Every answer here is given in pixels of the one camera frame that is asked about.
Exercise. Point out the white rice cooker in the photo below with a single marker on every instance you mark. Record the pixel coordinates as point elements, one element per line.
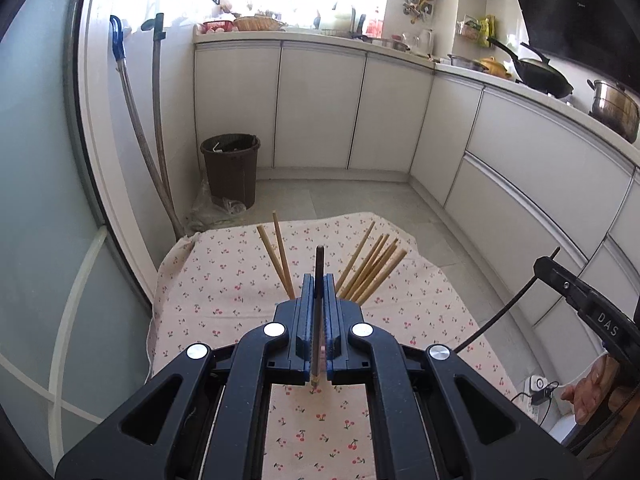
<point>337,17</point>

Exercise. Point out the black power adapter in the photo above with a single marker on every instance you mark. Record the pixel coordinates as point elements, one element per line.
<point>541,397</point>

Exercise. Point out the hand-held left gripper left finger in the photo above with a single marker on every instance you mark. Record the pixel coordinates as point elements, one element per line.
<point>307,330</point>

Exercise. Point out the cherry print tablecloth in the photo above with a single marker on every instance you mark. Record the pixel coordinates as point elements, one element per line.
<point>225,280</point>

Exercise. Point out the steel pan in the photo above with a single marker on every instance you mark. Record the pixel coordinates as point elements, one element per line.
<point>465,61</point>

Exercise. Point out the dark brown chopstick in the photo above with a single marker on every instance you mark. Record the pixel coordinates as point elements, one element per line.
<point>318,280</point>

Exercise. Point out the steel stock pot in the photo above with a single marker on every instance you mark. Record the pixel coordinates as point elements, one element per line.
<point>615,107</point>

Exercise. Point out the grey mop pole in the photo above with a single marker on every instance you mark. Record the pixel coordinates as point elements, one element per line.
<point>159,110</point>

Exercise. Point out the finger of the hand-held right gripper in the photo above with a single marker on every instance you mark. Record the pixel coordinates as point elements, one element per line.
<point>560,275</point>

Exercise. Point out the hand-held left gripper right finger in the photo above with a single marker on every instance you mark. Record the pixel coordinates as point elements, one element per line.
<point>330,320</point>

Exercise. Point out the black wok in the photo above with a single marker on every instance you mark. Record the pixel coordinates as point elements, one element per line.
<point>542,77</point>

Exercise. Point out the white kettle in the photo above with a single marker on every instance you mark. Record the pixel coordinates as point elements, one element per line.
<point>425,42</point>

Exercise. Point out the person's right hand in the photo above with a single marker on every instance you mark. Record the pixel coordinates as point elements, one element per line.
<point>590,390</point>

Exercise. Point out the red plastic basket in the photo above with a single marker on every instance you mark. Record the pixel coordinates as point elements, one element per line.
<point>219,25</point>

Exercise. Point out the wicker basket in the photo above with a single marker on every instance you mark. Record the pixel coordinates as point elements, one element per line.
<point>259,23</point>

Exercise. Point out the bunch of wooden chopsticks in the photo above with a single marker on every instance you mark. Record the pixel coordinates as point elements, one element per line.
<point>375,275</point>

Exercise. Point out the clear plastic bag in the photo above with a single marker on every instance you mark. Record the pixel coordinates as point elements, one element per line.
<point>210,207</point>

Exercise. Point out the steel bowl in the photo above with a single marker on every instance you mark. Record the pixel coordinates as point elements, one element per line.
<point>390,44</point>

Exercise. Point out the green and yellow packets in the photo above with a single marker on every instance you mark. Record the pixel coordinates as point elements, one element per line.
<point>477,30</point>

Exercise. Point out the orange clay pot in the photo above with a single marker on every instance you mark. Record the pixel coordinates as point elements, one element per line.
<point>495,67</point>

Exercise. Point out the frosted glass door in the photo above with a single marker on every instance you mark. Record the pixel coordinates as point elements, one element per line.
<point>45,210</point>

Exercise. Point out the brown trash bin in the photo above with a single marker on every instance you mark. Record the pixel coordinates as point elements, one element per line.
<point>231,170</point>

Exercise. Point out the black range hood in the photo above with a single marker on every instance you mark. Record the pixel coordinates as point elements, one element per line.
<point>575,5</point>

